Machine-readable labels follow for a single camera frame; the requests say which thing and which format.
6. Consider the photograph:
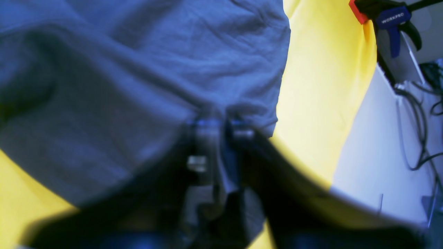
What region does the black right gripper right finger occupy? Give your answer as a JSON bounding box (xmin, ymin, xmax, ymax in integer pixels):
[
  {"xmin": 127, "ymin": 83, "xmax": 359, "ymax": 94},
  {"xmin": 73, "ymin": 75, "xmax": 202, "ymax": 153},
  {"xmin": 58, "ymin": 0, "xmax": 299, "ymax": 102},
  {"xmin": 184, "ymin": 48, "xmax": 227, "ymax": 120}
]
[{"xmin": 227, "ymin": 121, "xmax": 426, "ymax": 249}]

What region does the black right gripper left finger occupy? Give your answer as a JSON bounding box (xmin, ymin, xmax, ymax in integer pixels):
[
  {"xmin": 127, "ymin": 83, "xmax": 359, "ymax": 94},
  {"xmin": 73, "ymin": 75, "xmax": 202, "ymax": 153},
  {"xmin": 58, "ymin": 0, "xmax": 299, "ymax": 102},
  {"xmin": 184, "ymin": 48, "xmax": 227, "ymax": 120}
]
[{"xmin": 27, "ymin": 119, "xmax": 226, "ymax": 249}]

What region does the blue grey T-shirt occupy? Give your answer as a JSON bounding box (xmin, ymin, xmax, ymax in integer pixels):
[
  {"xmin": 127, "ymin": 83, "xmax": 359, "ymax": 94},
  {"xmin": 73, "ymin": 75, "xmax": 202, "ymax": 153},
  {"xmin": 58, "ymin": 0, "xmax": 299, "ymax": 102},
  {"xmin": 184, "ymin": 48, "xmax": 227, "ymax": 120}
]
[{"xmin": 1, "ymin": 0, "xmax": 291, "ymax": 249}]

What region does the yellow tablecloth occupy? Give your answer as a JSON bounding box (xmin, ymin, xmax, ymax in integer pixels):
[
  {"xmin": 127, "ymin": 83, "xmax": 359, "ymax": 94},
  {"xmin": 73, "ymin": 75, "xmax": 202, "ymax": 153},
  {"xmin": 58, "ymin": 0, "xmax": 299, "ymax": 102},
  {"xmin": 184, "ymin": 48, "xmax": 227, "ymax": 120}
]
[{"xmin": 16, "ymin": 0, "xmax": 376, "ymax": 249}]

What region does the blue black bar clamp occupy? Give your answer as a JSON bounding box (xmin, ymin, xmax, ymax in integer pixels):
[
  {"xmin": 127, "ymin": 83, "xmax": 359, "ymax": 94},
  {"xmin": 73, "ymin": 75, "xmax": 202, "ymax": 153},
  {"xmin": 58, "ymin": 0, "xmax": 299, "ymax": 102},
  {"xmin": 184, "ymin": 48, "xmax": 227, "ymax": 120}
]
[{"xmin": 349, "ymin": 0, "xmax": 442, "ymax": 92}]

